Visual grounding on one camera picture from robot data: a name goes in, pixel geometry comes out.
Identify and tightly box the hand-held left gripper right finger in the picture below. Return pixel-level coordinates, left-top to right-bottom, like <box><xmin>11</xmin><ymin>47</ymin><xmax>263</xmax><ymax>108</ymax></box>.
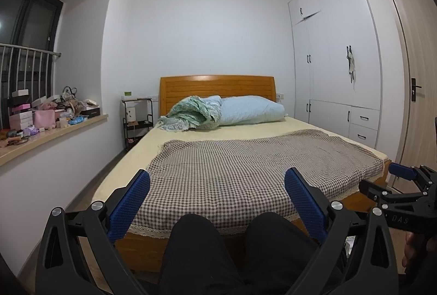
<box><xmin>283</xmin><ymin>167</ymin><xmax>398</xmax><ymax>295</ymax></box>

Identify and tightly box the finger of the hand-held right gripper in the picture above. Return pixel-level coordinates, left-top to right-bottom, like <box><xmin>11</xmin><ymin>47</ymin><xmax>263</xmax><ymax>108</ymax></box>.
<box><xmin>358</xmin><ymin>179</ymin><xmax>394</xmax><ymax>206</ymax></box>
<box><xmin>388</xmin><ymin>163</ymin><xmax>437</xmax><ymax>195</ymax></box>

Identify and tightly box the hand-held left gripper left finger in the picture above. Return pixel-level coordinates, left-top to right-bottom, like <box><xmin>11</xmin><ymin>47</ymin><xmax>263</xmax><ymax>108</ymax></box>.
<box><xmin>36</xmin><ymin>169</ymin><xmax>152</xmax><ymax>295</ymax></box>

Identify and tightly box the person's right hand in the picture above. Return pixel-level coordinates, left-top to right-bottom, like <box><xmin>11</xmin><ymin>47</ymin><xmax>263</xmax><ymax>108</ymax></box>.
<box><xmin>402</xmin><ymin>232</ymin><xmax>427</xmax><ymax>269</ymax></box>

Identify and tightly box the person's right leg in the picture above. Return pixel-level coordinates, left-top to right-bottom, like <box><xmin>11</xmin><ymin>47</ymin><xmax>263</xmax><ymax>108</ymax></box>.
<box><xmin>243</xmin><ymin>211</ymin><xmax>346</xmax><ymax>295</ymax></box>

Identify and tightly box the checked blanket with lace edge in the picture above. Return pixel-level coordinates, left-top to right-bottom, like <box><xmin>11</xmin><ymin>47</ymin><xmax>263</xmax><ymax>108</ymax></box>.
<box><xmin>131</xmin><ymin>129</ymin><xmax>385</xmax><ymax>236</ymax></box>

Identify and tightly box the black bedside rack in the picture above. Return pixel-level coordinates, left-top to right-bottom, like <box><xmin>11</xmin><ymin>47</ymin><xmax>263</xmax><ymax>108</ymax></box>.
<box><xmin>121</xmin><ymin>96</ymin><xmax>154</xmax><ymax>152</ymax></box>

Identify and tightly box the pale yellow bed sheet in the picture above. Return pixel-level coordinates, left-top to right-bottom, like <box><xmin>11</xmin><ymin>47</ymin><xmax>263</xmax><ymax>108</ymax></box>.
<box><xmin>92</xmin><ymin>116</ymin><xmax>390</xmax><ymax>214</ymax></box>

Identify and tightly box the wooden windowsill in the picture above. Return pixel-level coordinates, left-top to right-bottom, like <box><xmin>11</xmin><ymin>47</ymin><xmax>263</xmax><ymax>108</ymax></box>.
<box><xmin>0</xmin><ymin>114</ymin><xmax>109</xmax><ymax>166</ymax></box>

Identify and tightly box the light blue pillow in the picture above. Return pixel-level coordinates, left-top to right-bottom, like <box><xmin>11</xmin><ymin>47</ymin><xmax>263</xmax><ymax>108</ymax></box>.
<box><xmin>218</xmin><ymin>95</ymin><xmax>287</xmax><ymax>127</ymax></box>

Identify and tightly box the green quilt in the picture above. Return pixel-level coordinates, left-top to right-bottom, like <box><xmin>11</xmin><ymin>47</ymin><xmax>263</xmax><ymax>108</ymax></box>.
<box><xmin>158</xmin><ymin>95</ymin><xmax>222</xmax><ymax>132</ymax></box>

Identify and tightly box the hanging pale cloth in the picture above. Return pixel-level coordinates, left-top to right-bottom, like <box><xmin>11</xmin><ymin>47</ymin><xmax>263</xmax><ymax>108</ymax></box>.
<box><xmin>346</xmin><ymin>46</ymin><xmax>357</xmax><ymax>91</ymax></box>

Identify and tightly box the brown handbag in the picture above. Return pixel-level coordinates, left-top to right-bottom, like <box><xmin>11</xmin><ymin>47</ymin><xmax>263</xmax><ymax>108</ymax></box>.
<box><xmin>62</xmin><ymin>86</ymin><xmax>87</xmax><ymax>111</ymax></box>

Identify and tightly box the pink paper bag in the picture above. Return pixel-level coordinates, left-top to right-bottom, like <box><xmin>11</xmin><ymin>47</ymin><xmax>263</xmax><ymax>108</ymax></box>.
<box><xmin>34</xmin><ymin>110</ymin><xmax>56</xmax><ymax>128</ymax></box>

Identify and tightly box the wood-grain door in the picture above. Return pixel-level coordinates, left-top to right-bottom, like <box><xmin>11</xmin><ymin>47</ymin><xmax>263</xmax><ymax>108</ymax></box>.
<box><xmin>380</xmin><ymin>0</ymin><xmax>437</xmax><ymax>191</ymax></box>

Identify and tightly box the stack of gift boxes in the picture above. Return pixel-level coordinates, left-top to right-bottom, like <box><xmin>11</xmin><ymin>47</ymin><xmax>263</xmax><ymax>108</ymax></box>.
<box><xmin>8</xmin><ymin>88</ymin><xmax>34</xmax><ymax>131</ymax></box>

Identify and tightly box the white built-in wardrobe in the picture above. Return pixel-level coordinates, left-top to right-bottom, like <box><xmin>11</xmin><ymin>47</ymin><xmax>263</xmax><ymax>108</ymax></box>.
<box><xmin>288</xmin><ymin>0</ymin><xmax>382</xmax><ymax>150</ymax></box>

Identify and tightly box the metal window railing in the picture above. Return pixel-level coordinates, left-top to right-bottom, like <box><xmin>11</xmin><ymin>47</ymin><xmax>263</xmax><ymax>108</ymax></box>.
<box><xmin>0</xmin><ymin>43</ymin><xmax>62</xmax><ymax>132</ymax></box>

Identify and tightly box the dark framed window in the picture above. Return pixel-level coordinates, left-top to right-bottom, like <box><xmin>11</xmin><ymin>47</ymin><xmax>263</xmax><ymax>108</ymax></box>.
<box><xmin>0</xmin><ymin>0</ymin><xmax>64</xmax><ymax>77</ymax></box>

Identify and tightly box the black door handle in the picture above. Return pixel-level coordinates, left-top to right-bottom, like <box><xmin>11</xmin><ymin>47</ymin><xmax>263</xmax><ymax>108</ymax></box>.
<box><xmin>411</xmin><ymin>78</ymin><xmax>422</xmax><ymax>102</ymax></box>

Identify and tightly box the wooden bed frame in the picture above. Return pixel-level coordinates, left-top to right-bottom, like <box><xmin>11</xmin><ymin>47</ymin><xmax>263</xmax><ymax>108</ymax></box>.
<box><xmin>114</xmin><ymin>75</ymin><xmax>392</xmax><ymax>273</ymax></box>

